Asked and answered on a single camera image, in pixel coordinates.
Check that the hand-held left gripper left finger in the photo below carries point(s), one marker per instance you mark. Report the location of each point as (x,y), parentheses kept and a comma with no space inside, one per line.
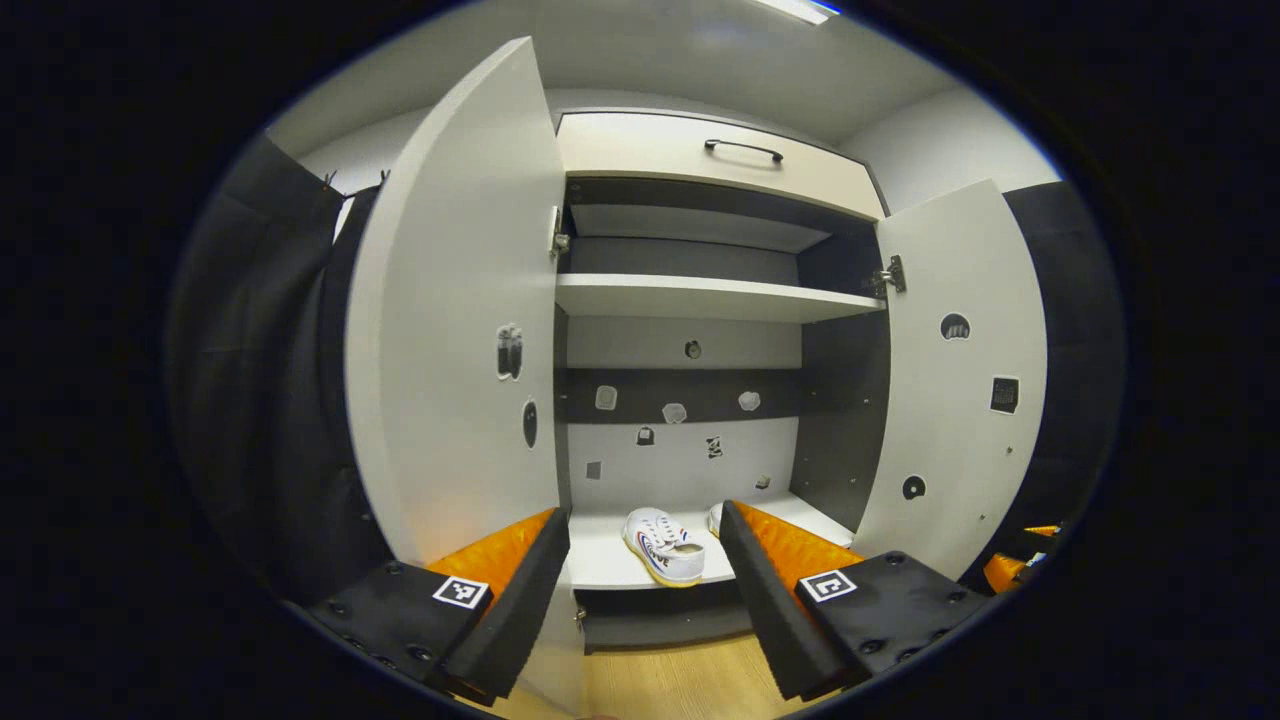
(525,610)

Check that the white canvas shoe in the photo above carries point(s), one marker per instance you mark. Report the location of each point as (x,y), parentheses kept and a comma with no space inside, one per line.
(660,545)
(715,520)

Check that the ceiling light panel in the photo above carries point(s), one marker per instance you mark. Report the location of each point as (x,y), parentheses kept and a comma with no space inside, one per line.
(800,10)

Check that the black backdrop cloth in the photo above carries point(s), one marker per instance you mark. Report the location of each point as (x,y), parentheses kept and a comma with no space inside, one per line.
(260,400)

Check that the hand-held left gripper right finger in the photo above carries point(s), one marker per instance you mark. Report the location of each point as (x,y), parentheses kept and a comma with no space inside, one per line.
(770,610)

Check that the white grey shoe cabinet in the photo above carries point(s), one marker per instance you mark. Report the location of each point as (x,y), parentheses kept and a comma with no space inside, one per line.
(700,297)

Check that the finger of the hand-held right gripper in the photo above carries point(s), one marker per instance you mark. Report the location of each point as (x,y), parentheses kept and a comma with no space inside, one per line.
(1005,572)
(1042,530)

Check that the white shoe cabinet door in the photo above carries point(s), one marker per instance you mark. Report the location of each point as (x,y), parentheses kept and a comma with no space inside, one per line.
(450,300)
(950,450)

